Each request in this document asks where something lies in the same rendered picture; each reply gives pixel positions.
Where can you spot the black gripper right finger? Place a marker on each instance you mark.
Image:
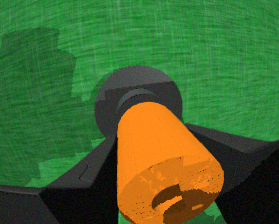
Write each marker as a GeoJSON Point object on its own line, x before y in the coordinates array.
{"type": "Point", "coordinates": [251, 173]}

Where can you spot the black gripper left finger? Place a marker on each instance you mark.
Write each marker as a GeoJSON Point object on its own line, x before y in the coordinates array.
{"type": "Point", "coordinates": [86, 194]}

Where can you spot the orange knob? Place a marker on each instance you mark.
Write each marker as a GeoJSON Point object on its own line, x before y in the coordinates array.
{"type": "Point", "coordinates": [165, 176]}

